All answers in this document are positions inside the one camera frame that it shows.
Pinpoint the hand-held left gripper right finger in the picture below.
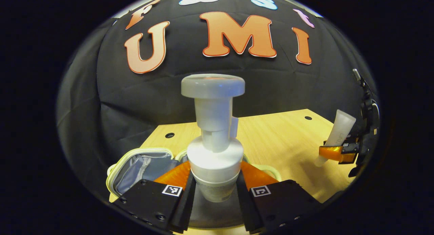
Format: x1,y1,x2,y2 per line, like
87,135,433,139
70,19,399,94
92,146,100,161
236,160,322,235

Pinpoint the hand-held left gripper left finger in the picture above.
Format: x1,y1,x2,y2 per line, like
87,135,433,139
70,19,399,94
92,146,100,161
112,160,197,234

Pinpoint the white squeeze tube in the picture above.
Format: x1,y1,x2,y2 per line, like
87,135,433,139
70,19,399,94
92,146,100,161
314,110,356,167

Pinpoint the white pump bottle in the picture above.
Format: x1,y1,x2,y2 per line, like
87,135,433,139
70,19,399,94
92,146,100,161
181,74,245,203

